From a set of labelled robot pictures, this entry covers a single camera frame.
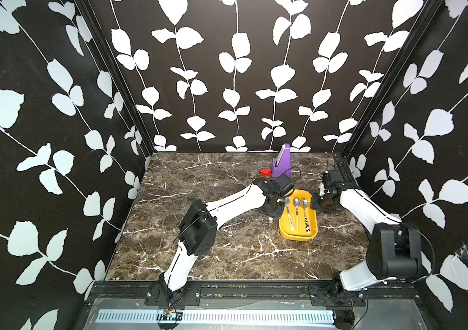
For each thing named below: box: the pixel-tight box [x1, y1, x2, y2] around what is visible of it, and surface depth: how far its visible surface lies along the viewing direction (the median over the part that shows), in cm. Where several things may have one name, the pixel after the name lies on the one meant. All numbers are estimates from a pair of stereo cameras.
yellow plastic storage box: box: [278, 189, 318, 241], surface depth 94 cm
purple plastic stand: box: [271, 143, 292, 178], surface depth 106 cm
